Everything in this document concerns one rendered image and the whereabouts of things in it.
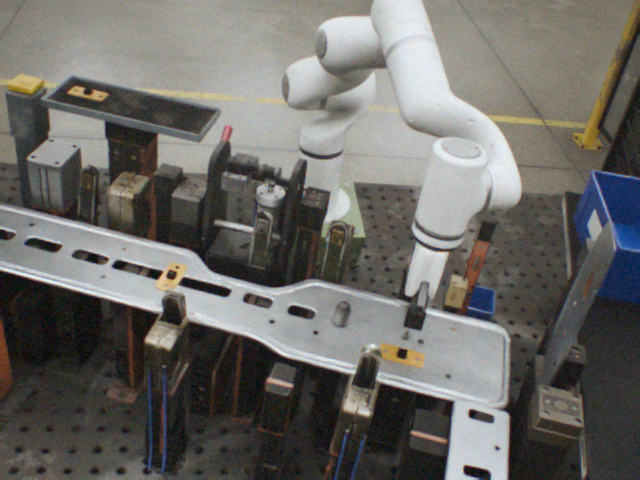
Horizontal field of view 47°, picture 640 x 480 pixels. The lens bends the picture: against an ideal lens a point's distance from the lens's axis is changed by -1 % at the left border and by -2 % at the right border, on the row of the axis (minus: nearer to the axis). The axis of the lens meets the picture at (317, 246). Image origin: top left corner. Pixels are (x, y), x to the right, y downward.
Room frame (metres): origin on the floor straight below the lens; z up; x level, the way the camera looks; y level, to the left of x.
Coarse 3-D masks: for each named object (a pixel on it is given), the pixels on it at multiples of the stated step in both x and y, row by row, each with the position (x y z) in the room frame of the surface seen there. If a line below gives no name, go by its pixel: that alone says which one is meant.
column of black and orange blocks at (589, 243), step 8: (592, 240) 1.16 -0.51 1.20; (584, 248) 1.15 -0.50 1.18; (592, 248) 1.13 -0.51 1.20; (584, 256) 1.13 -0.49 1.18; (576, 264) 1.16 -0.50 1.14; (576, 272) 1.14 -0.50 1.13; (568, 280) 1.16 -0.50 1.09; (592, 280) 1.12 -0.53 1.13; (568, 288) 1.14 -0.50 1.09; (584, 296) 1.12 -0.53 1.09; (560, 304) 1.15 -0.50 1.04; (560, 312) 1.13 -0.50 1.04; (552, 320) 1.15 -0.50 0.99; (552, 328) 1.13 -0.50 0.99; (544, 336) 1.16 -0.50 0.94; (544, 344) 1.13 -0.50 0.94; (544, 352) 1.12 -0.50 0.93; (512, 400) 1.17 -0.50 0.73; (512, 408) 1.14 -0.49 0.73
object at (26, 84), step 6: (18, 78) 1.48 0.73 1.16; (24, 78) 1.49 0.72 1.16; (30, 78) 1.49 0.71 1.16; (36, 78) 1.50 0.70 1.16; (12, 84) 1.45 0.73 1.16; (18, 84) 1.46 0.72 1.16; (24, 84) 1.46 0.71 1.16; (30, 84) 1.47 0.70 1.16; (36, 84) 1.47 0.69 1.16; (42, 84) 1.49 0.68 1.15; (18, 90) 1.45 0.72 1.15; (24, 90) 1.44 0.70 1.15; (30, 90) 1.44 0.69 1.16
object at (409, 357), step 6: (384, 348) 0.98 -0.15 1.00; (390, 348) 0.99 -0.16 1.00; (396, 348) 0.99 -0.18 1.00; (402, 348) 0.98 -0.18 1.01; (384, 354) 0.97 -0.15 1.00; (390, 354) 0.97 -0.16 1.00; (396, 354) 0.97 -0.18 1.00; (402, 354) 0.97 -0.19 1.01; (408, 354) 0.98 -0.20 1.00; (414, 354) 0.98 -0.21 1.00; (420, 354) 0.98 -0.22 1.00; (390, 360) 0.96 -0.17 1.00; (396, 360) 0.96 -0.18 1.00; (402, 360) 0.96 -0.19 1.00; (408, 360) 0.96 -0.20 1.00; (414, 360) 0.96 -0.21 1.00; (420, 360) 0.97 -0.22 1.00; (414, 366) 0.95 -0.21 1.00; (420, 366) 0.95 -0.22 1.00
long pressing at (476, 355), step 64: (0, 256) 1.06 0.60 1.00; (64, 256) 1.09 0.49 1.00; (128, 256) 1.12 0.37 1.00; (192, 256) 1.15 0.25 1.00; (192, 320) 0.98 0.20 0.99; (256, 320) 1.00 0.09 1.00; (320, 320) 1.03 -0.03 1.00; (384, 320) 1.06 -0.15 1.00; (448, 320) 1.09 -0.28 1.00; (384, 384) 0.91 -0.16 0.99; (448, 384) 0.92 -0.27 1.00
